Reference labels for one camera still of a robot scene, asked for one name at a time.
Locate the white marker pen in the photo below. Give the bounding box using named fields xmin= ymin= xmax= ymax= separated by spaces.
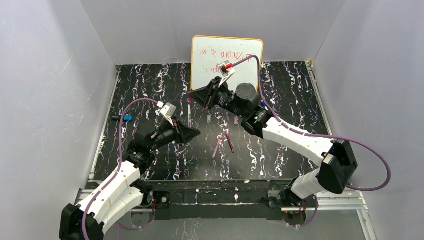
xmin=187 ymin=97 xmax=193 ymax=128

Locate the blue capped pen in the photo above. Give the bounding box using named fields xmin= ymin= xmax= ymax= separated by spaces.
xmin=261 ymin=101 xmax=269 ymax=111

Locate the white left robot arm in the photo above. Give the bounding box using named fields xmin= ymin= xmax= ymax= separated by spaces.
xmin=59 ymin=118 xmax=201 ymax=240

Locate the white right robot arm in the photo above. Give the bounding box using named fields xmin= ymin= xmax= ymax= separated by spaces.
xmin=187 ymin=77 xmax=358 ymax=205

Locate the dark pink pen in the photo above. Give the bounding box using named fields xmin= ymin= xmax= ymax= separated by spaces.
xmin=224 ymin=130 xmax=235 ymax=154

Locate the blue capped black marker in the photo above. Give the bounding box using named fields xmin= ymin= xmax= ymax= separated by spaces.
xmin=110 ymin=115 xmax=133 ymax=122

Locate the yellow framed whiteboard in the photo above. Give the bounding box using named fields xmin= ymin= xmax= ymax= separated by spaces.
xmin=190 ymin=35 xmax=264 ymax=91

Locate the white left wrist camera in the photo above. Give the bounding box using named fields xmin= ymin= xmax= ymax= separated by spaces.
xmin=156 ymin=101 xmax=177 ymax=126

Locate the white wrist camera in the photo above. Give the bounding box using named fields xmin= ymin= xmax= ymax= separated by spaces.
xmin=218 ymin=60 xmax=235 ymax=78
xmin=156 ymin=101 xmax=177 ymax=126

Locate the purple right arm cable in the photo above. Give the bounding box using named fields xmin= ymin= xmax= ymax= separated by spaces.
xmin=228 ymin=54 xmax=392 ymax=229

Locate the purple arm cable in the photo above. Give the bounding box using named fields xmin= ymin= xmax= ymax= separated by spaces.
xmin=81 ymin=97 xmax=165 ymax=240
xmin=228 ymin=54 xmax=392 ymax=229

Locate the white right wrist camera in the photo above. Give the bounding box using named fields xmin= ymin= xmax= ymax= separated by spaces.
xmin=218 ymin=60 xmax=235 ymax=78

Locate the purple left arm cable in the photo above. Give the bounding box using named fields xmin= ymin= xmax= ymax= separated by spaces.
xmin=81 ymin=97 xmax=165 ymax=240

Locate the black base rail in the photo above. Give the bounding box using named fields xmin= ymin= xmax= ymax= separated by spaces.
xmin=131 ymin=179 xmax=318 ymax=225

